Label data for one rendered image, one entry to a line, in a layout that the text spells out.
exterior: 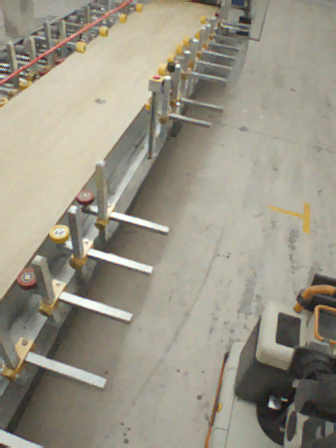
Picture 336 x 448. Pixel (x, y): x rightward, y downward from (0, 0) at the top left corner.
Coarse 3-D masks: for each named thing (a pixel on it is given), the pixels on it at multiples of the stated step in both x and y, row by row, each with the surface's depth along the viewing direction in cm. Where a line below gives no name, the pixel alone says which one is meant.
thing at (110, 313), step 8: (64, 296) 136; (72, 296) 136; (72, 304) 136; (80, 304) 134; (88, 304) 135; (96, 304) 135; (96, 312) 134; (104, 312) 133; (112, 312) 133; (120, 312) 134; (120, 320) 133; (128, 320) 132
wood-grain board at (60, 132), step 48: (96, 48) 300; (144, 48) 309; (48, 96) 234; (96, 96) 239; (144, 96) 245; (0, 144) 192; (48, 144) 196; (96, 144) 200; (0, 192) 166; (48, 192) 169; (0, 240) 146; (0, 288) 130
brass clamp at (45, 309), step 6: (54, 282) 139; (54, 288) 137; (60, 288) 137; (66, 288) 140; (60, 294) 136; (54, 300) 133; (42, 306) 131; (48, 306) 131; (54, 306) 133; (42, 312) 132; (48, 312) 131
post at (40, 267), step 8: (40, 256) 117; (32, 264) 116; (40, 264) 115; (40, 272) 118; (48, 272) 122; (40, 280) 122; (48, 280) 124; (40, 288) 125; (48, 288) 126; (48, 296) 128; (56, 312) 139; (48, 320) 141; (56, 320) 141
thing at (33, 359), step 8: (32, 360) 119; (40, 360) 120; (48, 360) 120; (48, 368) 118; (56, 368) 118; (64, 368) 119; (72, 368) 119; (64, 376) 119; (72, 376) 117; (80, 376) 117; (88, 376) 118; (96, 376) 118; (88, 384) 117; (96, 384) 116; (104, 384) 117
